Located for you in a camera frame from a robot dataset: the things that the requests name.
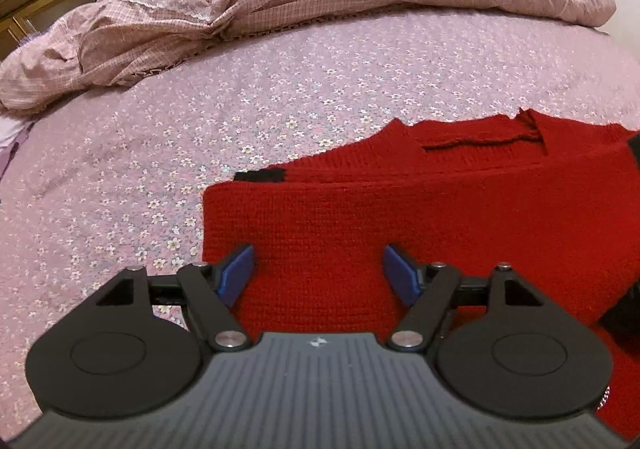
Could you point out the red knit sweater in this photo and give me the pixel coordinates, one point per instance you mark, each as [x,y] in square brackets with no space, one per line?
[557,199]

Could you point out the pink floral bed sheet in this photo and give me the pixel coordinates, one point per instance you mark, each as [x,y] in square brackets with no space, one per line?
[114,177]

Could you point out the lavender pillow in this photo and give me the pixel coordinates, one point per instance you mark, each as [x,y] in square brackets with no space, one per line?
[14,130]

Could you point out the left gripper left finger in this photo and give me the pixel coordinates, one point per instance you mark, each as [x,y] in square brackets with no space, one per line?
[139,341]

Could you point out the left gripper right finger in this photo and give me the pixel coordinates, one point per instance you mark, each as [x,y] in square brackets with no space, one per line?
[497,342]

